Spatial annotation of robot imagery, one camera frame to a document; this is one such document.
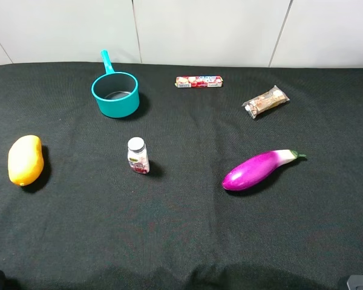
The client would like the small white capped bottle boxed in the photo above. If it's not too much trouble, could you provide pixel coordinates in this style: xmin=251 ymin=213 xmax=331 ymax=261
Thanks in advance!
xmin=127 ymin=137 xmax=150 ymax=174

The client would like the purple eggplant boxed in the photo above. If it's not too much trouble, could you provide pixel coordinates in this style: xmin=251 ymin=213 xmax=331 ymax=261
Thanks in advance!
xmin=222 ymin=149 xmax=306 ymax=191

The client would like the teal saucepan with handle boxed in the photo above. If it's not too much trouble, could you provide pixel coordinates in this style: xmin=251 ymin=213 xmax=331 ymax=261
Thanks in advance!
xmin=91 ymin=50 xmax=140 ymax=118

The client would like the red candy roll pack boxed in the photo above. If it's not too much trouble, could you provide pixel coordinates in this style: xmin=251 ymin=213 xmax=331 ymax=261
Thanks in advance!
xmin=175 ymin=76 xmax=223 ymax=88

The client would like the grey object bottom right corner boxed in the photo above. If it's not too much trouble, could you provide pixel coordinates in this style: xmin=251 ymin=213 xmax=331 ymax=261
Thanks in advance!
xmin=347 ymin=275 xmax=363 ymax=290

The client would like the black tablecloth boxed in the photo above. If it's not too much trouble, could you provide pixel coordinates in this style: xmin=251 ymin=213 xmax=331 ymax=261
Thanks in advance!
xmin=0 ymin=63 xmax=363 ymax=289

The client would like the yellow mango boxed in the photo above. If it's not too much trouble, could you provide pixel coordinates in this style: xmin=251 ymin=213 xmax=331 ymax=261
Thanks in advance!
xmin=8 ymin=135 xmax=44 ymax=187

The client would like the clear wrapped snack bar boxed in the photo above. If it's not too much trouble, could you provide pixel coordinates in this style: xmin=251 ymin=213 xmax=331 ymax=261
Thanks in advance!
xmin=241 ymin=85 xmax=290 ymax=119

